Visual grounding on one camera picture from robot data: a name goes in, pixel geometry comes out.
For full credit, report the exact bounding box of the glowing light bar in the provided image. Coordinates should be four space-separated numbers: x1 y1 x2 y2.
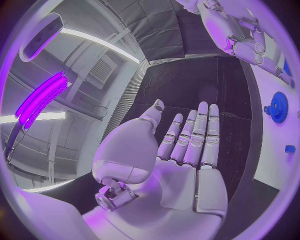
15 70 73 132

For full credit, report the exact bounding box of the blue gear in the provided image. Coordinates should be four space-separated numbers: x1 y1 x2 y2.
268 91 290 124

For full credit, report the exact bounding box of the grey oblong camera device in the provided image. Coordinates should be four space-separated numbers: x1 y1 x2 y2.
18 12 65 63

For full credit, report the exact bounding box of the blue plug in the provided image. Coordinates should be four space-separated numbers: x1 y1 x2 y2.
282 58 293 77

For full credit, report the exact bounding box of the white task board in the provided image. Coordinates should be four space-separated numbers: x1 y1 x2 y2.
250 37 300 192

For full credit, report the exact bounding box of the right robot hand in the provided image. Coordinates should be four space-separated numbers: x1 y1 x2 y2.
195 0 296 89

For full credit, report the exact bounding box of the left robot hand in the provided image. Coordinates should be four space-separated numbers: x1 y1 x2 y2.
81 98 229 240

